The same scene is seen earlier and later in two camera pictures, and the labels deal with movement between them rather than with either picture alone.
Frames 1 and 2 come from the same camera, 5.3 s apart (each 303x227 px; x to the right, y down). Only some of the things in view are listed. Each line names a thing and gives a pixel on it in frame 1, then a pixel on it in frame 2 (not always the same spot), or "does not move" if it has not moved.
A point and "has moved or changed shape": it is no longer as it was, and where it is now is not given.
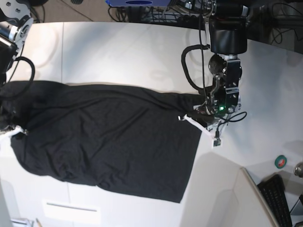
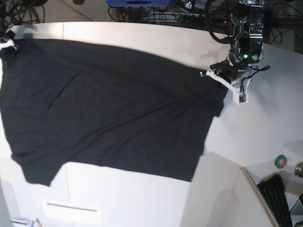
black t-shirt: [132, 139] has moved or changed shape
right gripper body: [205, 114] → [225, 70]
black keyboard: [273, 189] does not move
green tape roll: [280, 161] does not move
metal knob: [298, 170] does not move
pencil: [39, 224] does not move
